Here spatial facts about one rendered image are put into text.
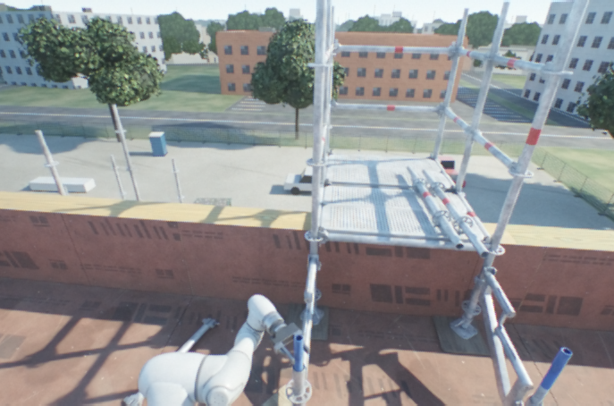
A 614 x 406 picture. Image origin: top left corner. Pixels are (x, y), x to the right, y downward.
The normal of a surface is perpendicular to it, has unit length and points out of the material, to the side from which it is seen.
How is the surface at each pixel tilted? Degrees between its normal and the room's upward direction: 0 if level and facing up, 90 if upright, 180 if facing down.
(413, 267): 90
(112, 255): 90
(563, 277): 90
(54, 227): 90
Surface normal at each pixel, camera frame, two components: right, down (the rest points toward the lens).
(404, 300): -0.11, 0.48
